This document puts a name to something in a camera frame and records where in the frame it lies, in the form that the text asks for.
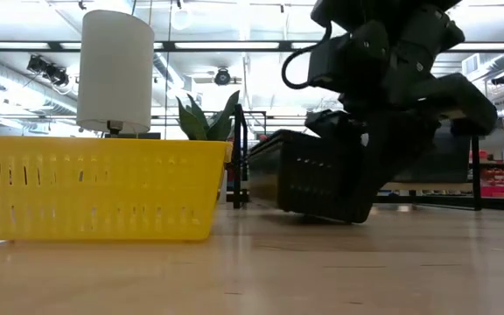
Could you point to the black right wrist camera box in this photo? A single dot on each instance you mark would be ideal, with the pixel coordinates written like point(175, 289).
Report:
point(348, 57)

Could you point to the black computer monitor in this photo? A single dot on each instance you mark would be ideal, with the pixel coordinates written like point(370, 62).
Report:
point(147, 136)

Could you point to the wooden shelf with black frame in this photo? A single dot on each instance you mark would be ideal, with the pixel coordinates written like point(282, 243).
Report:
point(237, 175)

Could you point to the black slotted plastic basket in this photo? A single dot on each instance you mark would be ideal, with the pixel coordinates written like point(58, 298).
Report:
point(313, 179)

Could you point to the black ceiling spotlight cluster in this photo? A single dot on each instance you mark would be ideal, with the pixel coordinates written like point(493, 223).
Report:
point(51, 72)

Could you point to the white shade table lamp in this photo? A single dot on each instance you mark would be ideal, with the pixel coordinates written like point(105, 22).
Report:
point(116, 70)

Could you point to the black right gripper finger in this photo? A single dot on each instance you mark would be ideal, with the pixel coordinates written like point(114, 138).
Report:
point(392, 166)
point(328, 123)

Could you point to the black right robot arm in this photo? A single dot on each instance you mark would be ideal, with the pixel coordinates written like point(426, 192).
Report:
point(422, 39)

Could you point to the snake plant in white pot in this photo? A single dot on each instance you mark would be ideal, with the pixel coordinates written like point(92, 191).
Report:
point(208, 124)

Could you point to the black overhead frame beam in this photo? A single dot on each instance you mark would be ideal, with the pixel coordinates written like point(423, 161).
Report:
point(169, 46)

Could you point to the round black ceiling spotlight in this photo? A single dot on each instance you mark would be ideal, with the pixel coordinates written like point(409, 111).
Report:
point(222, 77)

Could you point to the black ceiling fixture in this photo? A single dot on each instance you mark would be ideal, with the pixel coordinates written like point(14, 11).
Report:
point(501, 79)

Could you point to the yellow slotted plastic basket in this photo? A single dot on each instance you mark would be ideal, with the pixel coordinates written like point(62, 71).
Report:
point(103, 188)

